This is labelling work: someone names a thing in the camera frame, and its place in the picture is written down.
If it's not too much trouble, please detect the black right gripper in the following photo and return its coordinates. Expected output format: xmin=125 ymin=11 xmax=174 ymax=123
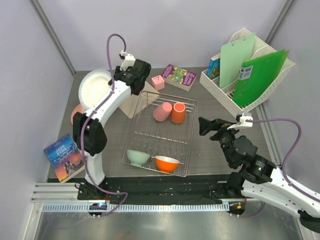
xmin=197 ymin=117 xmax=242 ymax=166

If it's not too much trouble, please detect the orange mug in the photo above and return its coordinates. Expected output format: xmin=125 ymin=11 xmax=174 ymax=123
xmin=170 ymin=102 xmax=187 ymax=124

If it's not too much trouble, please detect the white ceramic plate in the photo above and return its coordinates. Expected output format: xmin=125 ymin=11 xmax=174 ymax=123
xmin=78 ymin=69 xmax=112 ymax=111

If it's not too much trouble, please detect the pink plastic cup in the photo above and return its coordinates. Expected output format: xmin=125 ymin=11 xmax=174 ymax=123
xmin=152 ymin=102 xmax=173 ymax=122

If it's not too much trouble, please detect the pink rimmed plate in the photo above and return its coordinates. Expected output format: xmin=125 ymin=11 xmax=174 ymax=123
xmin=70 ymin=104 xmax=85 ymax=124

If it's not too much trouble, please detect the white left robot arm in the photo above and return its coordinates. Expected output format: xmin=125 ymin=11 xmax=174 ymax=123
xmin=72 ymin=59 xmax=151 ymax=200

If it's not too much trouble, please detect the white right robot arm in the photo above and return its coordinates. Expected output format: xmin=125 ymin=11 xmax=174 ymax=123
xmin=198 ymin=113 xmax=320 ymax=233

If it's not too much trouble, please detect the pink cube power adapter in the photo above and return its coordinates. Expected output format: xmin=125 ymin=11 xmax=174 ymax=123
xmin=151 ymin=75 xmax=165 ymax=91

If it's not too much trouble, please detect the beige cutting board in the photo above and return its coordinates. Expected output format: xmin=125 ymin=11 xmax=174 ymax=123
xmin=118 ymin=82 xmax=160 ymax=119

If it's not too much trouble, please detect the purple treehouse book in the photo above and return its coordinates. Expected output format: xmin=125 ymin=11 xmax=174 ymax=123
xmin=161 ymin=64 xmax=197 ymax=91

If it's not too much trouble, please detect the blue book in organizer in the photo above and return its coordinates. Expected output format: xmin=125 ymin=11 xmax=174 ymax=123
xmin=206 ymin=57 xmax=220 ymax=80

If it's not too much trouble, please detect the orange bowl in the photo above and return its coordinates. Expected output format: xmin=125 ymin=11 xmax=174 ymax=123
xmin=155 ymin=155 xmax=180 ymax=173

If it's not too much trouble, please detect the bright green folder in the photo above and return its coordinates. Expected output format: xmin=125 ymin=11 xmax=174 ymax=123
xmin=232 ymin=49 xmax=290 ymax=108

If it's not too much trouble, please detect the mint green bowl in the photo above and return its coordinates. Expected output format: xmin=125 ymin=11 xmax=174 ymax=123
xmin=126 ymin=149 xmax=151 ymax=167

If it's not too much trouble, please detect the light green clipboard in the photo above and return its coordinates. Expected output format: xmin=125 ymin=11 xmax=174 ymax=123
xmin=219 ymin=33 xmax=256 ymax=89

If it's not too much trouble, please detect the white plastic file organizer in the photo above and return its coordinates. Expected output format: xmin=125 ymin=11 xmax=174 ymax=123
xmin=199 ymin=28 xmax=295 ymax=116

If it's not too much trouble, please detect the Jane Eyre book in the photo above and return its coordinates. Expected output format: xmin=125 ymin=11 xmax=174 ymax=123
xmin=43 ymin=133 xmax=85 ymax=183

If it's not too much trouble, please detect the metal wire dish rack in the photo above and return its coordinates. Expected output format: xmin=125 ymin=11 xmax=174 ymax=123
xmin=121 ymin=90 xmax=198 ymax=177

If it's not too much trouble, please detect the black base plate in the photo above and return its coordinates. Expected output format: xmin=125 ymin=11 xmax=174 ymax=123
xmin=74 ymin=174 xmax=243 ymax=206

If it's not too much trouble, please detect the perforated aluminium rail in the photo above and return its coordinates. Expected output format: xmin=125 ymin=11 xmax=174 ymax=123
xmin=42 ymin=202 xmax=230 ymax=213

